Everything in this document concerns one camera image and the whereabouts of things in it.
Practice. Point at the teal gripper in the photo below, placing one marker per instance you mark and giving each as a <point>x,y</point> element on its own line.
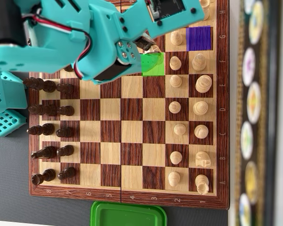
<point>127,51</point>

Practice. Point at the dark wooden pawn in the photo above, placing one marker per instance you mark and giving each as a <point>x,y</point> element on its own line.
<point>67,173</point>
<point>68,69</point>
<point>64,132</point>
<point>65,88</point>
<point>65,150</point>
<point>66,110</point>

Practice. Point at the green plastic container lid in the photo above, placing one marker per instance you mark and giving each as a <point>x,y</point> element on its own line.
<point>132,216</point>

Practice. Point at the black medallion game box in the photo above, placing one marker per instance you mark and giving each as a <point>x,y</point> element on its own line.
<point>253,66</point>

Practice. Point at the light wooden bishop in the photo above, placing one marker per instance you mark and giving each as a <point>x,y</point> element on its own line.
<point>198,62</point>
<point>201,131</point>

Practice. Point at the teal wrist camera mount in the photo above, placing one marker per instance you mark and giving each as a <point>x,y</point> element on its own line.
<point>174,24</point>

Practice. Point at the dark wooden king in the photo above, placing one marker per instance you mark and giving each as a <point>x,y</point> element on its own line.
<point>41,84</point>

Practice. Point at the light wooden rook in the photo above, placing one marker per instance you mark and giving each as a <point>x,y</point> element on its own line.
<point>206,13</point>
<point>202,183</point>

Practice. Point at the dark wooden rook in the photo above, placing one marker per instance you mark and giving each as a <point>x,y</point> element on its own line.
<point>43,177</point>

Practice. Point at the light wooden queen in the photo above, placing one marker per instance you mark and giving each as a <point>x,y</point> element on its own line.
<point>200,108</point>

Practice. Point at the dark grey table mat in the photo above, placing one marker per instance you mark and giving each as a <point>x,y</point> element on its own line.
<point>9,176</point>

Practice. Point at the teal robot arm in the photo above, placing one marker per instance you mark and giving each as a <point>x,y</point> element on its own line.
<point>49,51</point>

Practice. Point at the dark wooden knight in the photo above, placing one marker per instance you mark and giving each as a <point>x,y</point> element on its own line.
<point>46,152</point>

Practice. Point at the light wooden pawn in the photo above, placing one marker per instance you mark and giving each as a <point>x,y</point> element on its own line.
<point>176,81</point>
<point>174,179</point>
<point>180,129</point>
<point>176,157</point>
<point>175,63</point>
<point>174,107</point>
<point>176,39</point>

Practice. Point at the dark wooden bishop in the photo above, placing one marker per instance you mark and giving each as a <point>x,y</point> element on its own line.
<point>41,129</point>

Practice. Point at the dark wooden queen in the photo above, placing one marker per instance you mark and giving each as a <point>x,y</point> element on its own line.
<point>43,110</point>

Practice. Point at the light wooden king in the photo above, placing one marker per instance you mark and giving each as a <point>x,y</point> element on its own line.
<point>203,84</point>

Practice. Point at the wooden chessboard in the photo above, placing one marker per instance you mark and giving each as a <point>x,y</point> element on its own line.
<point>110,110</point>

